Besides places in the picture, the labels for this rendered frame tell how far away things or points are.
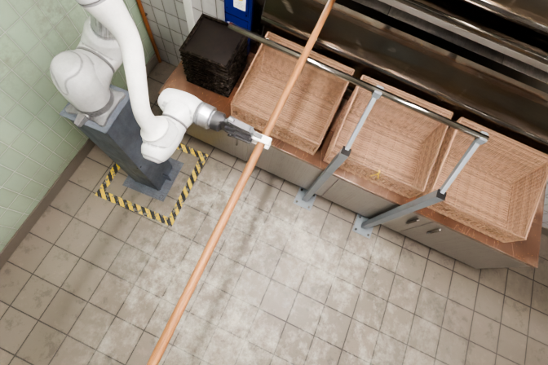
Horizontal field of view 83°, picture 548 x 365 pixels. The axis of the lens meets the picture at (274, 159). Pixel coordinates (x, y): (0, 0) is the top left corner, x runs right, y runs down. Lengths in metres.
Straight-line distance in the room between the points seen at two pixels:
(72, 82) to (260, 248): 1.53
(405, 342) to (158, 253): 1.76
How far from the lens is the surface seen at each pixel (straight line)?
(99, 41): 1.39
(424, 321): 2.61
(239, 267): 2.25
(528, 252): 2.35
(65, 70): 1.35
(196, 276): 1.05
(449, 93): 1.91
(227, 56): 1.77
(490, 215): 2.24
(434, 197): 1.63
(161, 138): 1.11
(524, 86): 1.88
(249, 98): 1.96
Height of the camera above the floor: 2.25
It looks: 68 degrees down
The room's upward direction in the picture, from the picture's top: 17 degrees clockwise
